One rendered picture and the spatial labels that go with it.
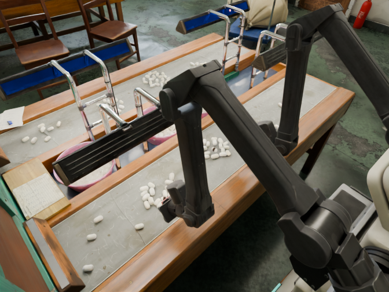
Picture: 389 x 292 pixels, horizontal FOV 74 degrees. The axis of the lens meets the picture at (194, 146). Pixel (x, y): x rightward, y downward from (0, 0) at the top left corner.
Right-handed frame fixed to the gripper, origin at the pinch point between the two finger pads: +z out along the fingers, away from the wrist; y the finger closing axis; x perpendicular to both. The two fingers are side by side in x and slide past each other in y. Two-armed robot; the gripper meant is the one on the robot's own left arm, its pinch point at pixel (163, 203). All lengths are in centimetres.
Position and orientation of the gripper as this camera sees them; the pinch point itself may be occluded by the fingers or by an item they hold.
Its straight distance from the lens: 100.9
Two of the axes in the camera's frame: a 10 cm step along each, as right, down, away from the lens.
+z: -5.4, 0.6, 8.4
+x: 4.3, 8.8, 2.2
